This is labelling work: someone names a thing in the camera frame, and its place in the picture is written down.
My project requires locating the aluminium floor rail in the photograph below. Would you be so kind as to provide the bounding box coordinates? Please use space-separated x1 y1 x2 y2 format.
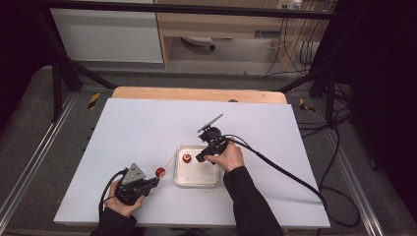
0 92 79 224
326 129 386 236

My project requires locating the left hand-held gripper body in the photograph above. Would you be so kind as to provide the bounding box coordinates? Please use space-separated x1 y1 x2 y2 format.
114 162 148 206

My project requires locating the yellow black tape strip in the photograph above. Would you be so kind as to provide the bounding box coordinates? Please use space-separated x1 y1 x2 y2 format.
87 91 102 110
297 97 317 113

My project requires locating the person's left hand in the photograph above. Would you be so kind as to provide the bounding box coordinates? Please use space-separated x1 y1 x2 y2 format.
104 180 146 218

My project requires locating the black metal stand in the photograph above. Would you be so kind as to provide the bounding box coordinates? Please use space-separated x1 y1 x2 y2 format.
32 6 118 123
276 19 348 129

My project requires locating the light wooden desk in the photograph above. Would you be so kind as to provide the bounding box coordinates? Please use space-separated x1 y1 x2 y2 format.
153 0 338 72

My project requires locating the person's right hand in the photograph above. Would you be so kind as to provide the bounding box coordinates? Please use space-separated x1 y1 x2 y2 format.
204 141 246 173

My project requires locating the office chair base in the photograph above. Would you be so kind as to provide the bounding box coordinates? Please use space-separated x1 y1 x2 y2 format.
181 35 217 52

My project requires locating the black metal frame bar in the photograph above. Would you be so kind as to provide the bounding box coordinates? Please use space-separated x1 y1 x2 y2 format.
32 0 348 21

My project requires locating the white power strip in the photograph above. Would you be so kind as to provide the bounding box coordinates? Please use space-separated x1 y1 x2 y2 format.
276 0 303 11

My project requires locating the square white tray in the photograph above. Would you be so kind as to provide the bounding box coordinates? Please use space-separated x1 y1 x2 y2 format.
173 144 221 189

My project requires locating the thin thread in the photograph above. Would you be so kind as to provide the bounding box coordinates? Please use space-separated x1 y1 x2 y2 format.
163 152 177 172

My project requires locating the floor black cable bundle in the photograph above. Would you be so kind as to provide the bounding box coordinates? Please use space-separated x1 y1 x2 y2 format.
296 83 354 139

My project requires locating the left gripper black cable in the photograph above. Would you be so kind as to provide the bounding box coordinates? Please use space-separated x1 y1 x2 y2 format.
97 167 129 222

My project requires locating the hanging black cable bundle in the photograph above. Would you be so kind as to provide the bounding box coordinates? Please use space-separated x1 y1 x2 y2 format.
263 16 329 79

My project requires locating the white cabinet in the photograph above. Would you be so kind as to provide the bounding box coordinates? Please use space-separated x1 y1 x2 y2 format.
50 0 164 64

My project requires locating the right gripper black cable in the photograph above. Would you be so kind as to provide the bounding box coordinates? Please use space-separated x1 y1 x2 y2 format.
222 133 362 228

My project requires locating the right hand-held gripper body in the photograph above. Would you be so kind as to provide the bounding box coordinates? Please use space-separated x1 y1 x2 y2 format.
197 113 229 155

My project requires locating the wooden table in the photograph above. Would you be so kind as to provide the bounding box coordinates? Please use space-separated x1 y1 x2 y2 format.
111 86 289 105

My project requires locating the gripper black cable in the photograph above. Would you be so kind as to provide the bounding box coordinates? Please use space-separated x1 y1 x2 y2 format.
97 167 129 222
222 133 362 228

